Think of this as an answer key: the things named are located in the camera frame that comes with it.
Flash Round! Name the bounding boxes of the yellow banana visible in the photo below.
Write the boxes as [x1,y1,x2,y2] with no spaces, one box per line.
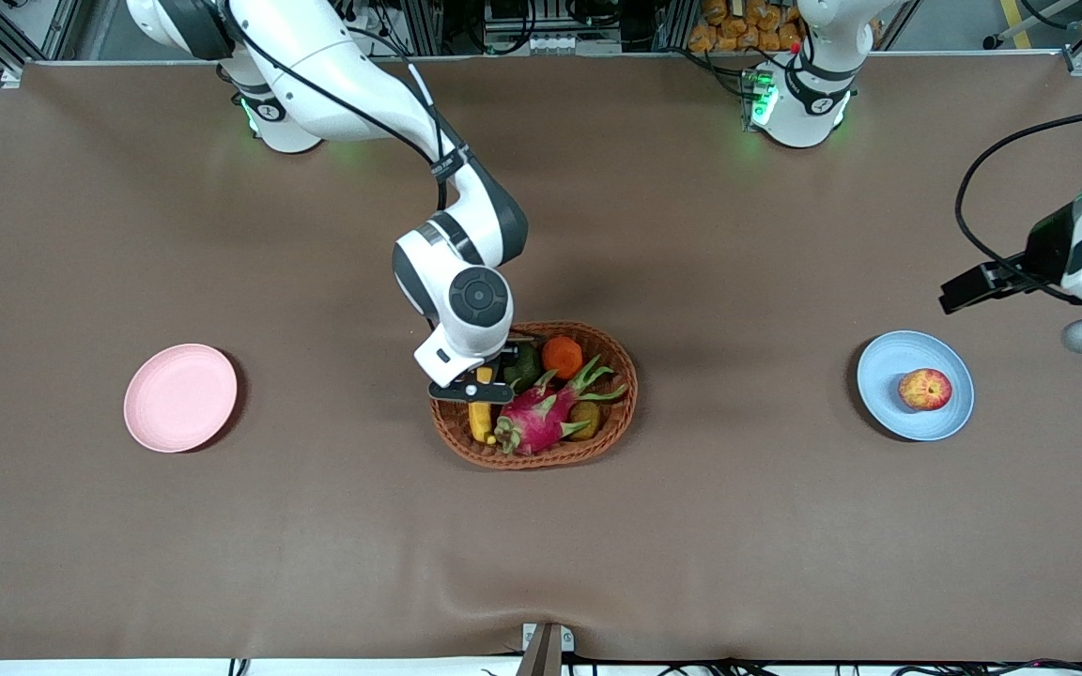
[468,364,500,445]

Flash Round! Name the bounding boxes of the red yellow apple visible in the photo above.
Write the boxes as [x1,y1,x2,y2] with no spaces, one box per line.
[898,368,953,412]

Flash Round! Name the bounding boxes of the dark green avocado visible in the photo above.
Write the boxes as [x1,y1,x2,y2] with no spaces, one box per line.
[503,343,543,393]

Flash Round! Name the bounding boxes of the orange tangerine fruit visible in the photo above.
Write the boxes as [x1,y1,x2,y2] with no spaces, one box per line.
[541,335,585,379]

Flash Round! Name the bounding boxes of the pink dragon fruit green leaves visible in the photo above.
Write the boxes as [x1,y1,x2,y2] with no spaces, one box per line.
[493,355,629,457]

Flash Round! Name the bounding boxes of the brown woven wicker basket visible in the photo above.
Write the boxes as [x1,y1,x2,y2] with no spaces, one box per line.
[429,321,639,469]

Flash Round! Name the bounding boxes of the light blue round plate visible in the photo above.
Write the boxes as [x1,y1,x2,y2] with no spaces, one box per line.
[857,330,975,442]

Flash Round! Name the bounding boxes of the brown table cloth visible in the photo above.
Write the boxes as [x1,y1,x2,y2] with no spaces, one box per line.
[0,54,1082,663]

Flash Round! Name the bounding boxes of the white terminal block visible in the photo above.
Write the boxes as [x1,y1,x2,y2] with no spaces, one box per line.
[520,33,624,55]

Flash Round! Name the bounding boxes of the pink round plate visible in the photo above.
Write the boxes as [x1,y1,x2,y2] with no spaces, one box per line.
[123,344,239,453]

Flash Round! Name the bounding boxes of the pile of orange snacks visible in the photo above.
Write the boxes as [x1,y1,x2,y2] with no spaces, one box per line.
[688,0,805,53]

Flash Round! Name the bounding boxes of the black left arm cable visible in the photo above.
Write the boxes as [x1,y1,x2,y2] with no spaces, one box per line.
[954,101,1082,306]

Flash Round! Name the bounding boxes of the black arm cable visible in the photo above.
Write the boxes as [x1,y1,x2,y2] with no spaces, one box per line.
[954,101,1082,306]
[222,0,467,212]

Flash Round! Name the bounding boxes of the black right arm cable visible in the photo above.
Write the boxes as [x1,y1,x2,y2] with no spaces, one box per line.
[222,0,467,212]

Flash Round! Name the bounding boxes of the metal camera stand bracket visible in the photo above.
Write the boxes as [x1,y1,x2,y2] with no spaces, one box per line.
[521,622,576,676]

